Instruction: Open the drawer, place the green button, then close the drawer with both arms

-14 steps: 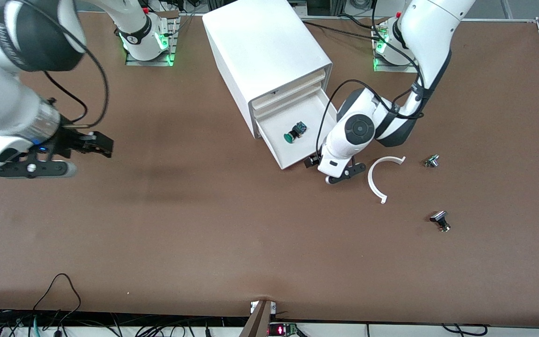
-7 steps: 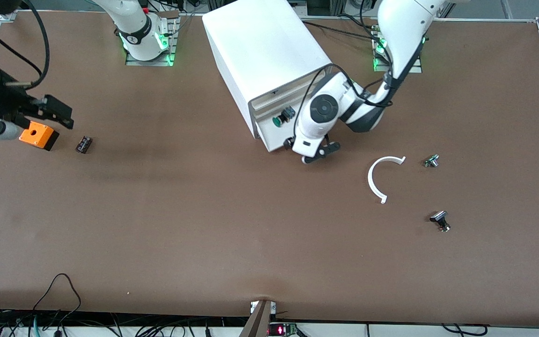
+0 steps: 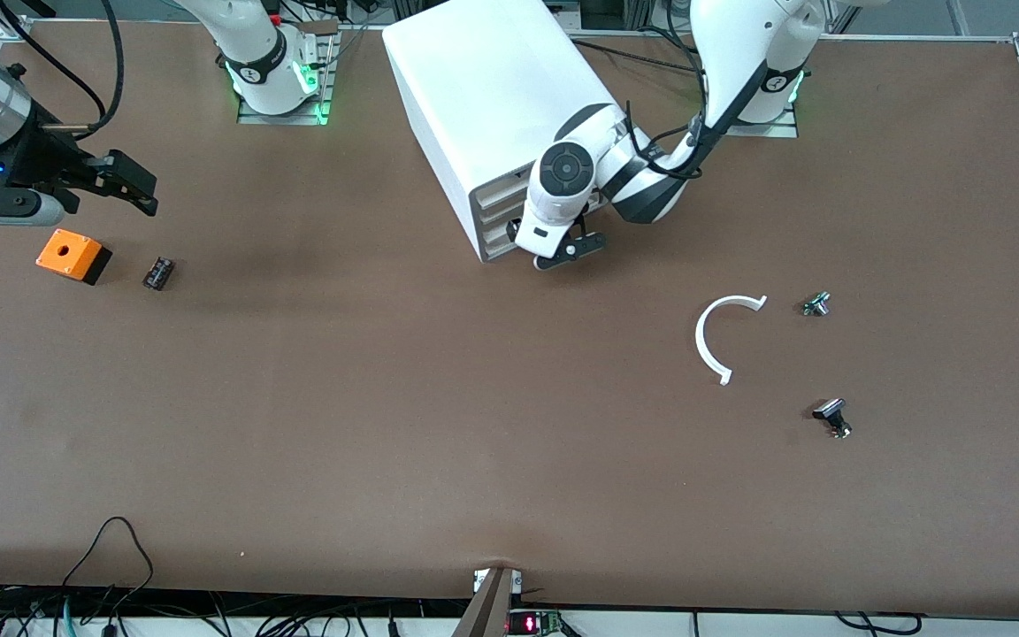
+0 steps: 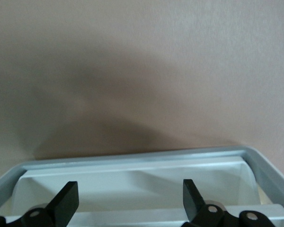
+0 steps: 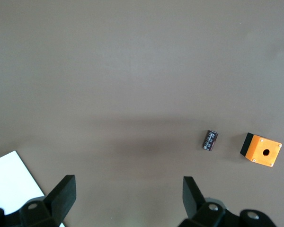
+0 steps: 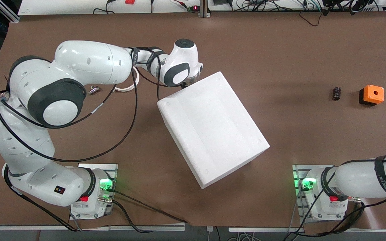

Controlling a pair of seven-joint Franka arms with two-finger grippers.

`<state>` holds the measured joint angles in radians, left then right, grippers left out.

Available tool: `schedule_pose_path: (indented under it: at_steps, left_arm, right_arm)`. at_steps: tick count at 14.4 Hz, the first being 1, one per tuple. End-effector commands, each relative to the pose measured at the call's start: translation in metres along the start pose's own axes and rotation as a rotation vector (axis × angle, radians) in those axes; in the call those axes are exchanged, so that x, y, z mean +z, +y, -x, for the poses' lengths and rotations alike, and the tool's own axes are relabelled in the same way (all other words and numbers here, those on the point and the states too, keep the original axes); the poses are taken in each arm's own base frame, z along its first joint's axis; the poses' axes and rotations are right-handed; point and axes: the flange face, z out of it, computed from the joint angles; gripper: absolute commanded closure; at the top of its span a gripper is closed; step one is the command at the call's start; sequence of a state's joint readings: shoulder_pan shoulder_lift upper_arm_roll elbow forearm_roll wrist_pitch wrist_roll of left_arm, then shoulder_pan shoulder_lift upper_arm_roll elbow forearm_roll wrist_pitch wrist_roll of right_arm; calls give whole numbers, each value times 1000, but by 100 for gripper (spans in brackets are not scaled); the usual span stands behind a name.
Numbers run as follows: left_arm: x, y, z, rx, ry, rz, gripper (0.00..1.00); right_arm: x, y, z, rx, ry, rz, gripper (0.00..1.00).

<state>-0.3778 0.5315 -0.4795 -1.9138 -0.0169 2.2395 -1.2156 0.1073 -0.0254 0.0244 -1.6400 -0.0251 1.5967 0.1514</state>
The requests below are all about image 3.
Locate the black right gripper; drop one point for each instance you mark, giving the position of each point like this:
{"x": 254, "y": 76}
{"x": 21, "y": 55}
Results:
{"x": 39, "y": 157}

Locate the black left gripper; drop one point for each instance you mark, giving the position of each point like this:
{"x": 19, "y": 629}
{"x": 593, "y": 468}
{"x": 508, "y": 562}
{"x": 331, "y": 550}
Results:
{"x": 579, "y": 219}

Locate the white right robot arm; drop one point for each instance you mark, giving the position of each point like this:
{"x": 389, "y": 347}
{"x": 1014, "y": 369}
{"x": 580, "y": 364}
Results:
{"x": 253, "y": 44}

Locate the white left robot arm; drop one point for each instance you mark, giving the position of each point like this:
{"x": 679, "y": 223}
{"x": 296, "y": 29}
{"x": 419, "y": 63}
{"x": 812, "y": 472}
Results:
{"x": 739, "y": 53}

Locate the small green metal button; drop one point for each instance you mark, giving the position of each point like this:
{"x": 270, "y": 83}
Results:
{"x": 816, "y": 305}

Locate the white curved plastic piece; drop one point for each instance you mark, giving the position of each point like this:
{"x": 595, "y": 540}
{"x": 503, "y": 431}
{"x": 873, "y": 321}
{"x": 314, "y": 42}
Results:
{"x": 701, "y": 341}

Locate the red display device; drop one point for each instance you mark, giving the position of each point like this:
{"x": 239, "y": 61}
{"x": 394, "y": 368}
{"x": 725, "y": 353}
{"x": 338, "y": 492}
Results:
{"x": 532, "y": 625}

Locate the orange button enclosure box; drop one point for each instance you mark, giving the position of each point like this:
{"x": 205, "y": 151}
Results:
{"x": 85, "y": 252}

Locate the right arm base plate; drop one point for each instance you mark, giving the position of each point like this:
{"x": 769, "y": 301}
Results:
{"x": 325, "y": 88}

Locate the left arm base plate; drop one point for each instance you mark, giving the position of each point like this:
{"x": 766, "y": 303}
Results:
{"x": 775, "y": 131}

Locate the white post bracket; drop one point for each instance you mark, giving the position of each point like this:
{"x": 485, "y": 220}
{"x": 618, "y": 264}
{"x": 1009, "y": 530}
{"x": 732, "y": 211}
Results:
{"x": 478, "y": 579}

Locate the brown camera post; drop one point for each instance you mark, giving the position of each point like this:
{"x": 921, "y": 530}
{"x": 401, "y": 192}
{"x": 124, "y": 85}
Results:
{"x": 487, "y": 610}

